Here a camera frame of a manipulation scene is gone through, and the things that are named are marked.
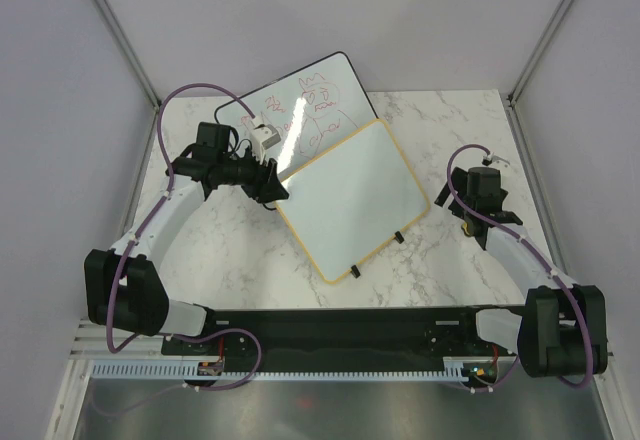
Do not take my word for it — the yellow framed whiteboard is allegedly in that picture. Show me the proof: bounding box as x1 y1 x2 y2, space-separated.
276 119 430 284

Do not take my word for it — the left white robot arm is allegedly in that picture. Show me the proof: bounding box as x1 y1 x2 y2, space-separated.
84 122 289 354

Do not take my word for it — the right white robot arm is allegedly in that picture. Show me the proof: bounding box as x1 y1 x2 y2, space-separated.
435 166 608 378

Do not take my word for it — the black framed whiteboard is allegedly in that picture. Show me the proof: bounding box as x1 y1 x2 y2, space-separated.
214 51 377 180

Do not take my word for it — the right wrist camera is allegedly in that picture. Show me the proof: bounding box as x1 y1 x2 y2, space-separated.
482 152 510 166

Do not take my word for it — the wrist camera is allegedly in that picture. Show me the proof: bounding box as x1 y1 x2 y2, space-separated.
250 123 281 152
482 152 510 166

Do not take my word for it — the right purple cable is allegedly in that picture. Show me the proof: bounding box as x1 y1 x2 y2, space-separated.
445 143 598 390

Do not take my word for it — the purple cable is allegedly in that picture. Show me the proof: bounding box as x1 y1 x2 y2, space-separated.
92 80 263 416
445 143 598 390

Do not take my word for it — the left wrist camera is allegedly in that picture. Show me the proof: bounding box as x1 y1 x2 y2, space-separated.
250 123 281 152

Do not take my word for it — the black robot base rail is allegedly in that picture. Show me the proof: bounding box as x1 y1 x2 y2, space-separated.
161 307 507 372

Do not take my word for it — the white slotted cable duct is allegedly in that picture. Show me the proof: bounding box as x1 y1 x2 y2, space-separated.
90 359 468 383

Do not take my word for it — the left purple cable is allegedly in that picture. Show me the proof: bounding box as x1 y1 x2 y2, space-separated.
92 80 263 416

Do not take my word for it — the aluminium front rail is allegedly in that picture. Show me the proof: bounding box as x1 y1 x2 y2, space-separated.
70 320 163 360

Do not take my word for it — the right aluminium frame post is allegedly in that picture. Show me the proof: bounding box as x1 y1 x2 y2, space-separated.
503 0 577 109

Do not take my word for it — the aluminium frame post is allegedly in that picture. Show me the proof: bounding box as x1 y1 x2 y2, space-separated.
503 0 577 109
91 0 161 111

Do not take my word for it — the left aluminium frame post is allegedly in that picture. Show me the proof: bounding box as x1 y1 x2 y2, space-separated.
91 0 161 111

